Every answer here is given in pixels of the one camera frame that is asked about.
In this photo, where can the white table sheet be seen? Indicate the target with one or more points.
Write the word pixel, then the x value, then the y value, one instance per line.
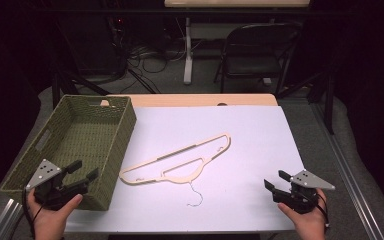
pixel 246 200

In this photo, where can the black folding chair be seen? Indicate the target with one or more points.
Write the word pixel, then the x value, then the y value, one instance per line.
pixel 256 63

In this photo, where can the aluminium rail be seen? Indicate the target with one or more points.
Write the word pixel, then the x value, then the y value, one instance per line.
pixel 350 173
pixel 5 220

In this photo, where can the person's right hand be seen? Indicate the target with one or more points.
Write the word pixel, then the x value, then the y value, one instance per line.
pixel 308 225

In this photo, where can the person's left hand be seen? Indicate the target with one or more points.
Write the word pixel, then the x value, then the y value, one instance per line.
pixel 51 221

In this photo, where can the black metal stand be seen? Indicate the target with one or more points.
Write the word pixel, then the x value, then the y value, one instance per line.
pixel 70 81
pixel 326 100

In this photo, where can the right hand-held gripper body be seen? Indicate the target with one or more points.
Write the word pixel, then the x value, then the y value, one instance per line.
pixel 305 190

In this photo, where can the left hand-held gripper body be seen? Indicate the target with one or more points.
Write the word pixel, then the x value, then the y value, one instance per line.
pixel 45 171

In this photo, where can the beige clothes hanger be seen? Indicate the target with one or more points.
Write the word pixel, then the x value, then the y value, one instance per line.
pixel 176 152

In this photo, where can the light background desk top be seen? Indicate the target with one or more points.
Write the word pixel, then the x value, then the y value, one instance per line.
pixel 236 3

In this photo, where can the green woven basket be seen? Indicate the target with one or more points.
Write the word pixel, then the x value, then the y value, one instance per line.
pixel 80 140

